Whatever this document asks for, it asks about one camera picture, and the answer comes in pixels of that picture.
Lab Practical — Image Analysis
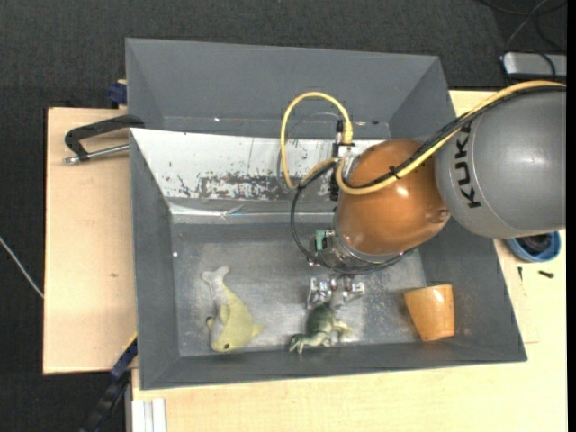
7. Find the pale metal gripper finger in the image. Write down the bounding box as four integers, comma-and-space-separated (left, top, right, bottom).
331, 277, 365, 311
307, 276, 337, 311

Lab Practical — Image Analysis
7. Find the green toy frog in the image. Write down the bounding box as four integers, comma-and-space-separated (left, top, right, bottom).
287, 302, 355, 356

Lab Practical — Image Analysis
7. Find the grey metal bin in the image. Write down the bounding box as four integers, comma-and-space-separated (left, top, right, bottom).
124, 37, 528, 391

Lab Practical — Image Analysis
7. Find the orange cup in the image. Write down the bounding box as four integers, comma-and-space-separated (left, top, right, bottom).
402, 283, 456, 343

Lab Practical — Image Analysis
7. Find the yellow and grey toy dolphin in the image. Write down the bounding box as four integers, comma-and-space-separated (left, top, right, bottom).
200, 265, 265, 354

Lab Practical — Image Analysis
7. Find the blue tape roll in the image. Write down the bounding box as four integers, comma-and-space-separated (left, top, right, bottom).
504, 229, 563, 264

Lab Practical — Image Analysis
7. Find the pale wood board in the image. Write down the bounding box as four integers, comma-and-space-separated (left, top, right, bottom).
42, 105, 139, 375

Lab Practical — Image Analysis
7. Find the black cylinder on white bracket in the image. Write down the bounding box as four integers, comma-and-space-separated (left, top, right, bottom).
329, 143, 356, 203

